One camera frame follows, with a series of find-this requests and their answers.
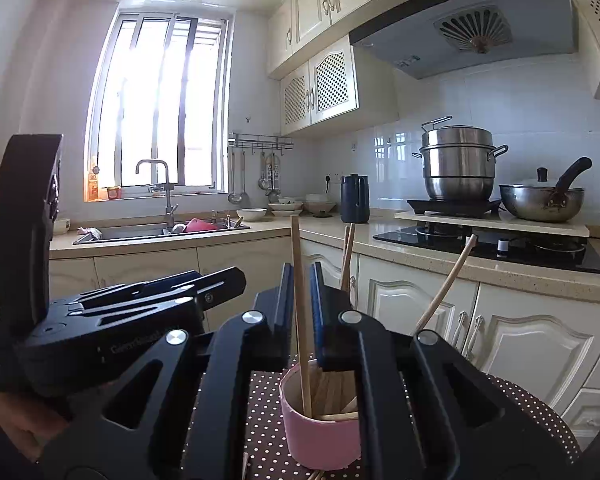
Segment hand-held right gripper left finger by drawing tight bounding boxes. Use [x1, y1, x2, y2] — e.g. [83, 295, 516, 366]
[40, 261, 296, 480]

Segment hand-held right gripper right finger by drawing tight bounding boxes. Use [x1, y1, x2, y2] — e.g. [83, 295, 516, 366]
[310, 261, 581, 480]

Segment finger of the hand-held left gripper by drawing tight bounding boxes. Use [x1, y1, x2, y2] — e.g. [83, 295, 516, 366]
[80, 266, 247, 312]
[77, 296, 207, 342]

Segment single wooden chopstick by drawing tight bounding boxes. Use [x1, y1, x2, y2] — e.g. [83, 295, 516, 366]
[290, 215, 313, 419]

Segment bunch of wooden chopsticks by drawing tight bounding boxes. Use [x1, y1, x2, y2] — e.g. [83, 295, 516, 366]
[240, 225, 479, 480]

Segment pink cup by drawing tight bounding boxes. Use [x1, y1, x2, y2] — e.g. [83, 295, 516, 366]
[279, 357, 363, 472]

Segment person's left hand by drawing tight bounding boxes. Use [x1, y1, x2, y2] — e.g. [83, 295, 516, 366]
[0, 390, 73, 466]

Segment pink plastic bowl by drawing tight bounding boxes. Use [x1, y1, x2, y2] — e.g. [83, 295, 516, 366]
[182, 217, 218, 233]

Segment stainless steel sink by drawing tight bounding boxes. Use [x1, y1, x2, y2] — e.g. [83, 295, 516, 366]
[72, 220, 251, 246]

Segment steel sink faucet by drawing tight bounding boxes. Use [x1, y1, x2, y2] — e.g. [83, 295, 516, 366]
[135, 159, 179, 231]

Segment beige stone countertop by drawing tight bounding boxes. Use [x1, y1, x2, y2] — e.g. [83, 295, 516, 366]
[50, 207, 600, 306]

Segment cream base kitchen cabinets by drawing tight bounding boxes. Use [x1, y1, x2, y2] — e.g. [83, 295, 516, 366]
[0, 230, 600, 441]

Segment hanging steel ladle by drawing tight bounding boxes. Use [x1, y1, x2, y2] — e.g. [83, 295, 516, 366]
[228, 152, 245, 205]

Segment stacked white bowls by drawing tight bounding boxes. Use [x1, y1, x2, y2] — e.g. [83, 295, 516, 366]
[304, 193, 337, 217]

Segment hanging steel spoon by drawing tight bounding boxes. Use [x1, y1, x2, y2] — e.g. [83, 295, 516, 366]
[240, 152, 252, 203]

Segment dark blue kettle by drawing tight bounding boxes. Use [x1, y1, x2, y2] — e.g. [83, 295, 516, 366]
[340, 174, 371, 224]

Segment hanging kitchen spatula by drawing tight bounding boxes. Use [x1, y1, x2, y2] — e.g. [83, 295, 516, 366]
[268, 152, 282, 197]

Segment barred kitchen window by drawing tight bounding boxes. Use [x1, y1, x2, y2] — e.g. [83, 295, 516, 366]
[84, 2, 231, 203]

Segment stainless steel steamer pot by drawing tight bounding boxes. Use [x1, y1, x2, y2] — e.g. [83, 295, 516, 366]
[412, 116, 509, 202]

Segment small cream lattice cabinet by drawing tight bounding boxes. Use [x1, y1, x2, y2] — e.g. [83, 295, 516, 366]
[280, 50, 401, 136]

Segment black glass gas stove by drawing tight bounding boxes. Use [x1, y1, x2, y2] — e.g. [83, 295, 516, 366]
[372, 225, 600, 276]

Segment wok lid with black knob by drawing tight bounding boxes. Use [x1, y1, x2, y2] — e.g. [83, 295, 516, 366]
[520, 166, 583, 192]

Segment grey range hood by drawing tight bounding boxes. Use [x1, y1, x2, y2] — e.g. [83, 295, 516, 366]
[349, 0, 579, 81]

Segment steel wall utensil rack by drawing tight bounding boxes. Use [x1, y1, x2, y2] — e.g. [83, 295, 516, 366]
[228, 132, 295, 151]

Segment steel wok with black handle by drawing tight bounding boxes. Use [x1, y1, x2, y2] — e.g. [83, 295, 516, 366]
[499, 156, 593, 223]

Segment cream upper wall cabinets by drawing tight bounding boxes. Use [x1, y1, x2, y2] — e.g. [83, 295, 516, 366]
[267, 0, 481, 78]

